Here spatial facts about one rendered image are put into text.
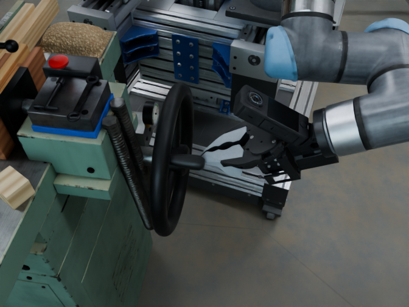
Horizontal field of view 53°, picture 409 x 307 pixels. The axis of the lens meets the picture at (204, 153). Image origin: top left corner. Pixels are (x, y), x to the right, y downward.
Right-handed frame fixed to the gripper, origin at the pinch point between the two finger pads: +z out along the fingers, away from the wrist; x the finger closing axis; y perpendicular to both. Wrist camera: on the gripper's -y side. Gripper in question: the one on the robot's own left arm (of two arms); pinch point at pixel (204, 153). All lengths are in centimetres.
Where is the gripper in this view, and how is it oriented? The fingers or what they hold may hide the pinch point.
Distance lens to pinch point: 66.9
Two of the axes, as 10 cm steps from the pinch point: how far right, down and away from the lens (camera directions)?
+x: 1.5, -7.7, 6.1
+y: 5.1, 5.9, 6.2
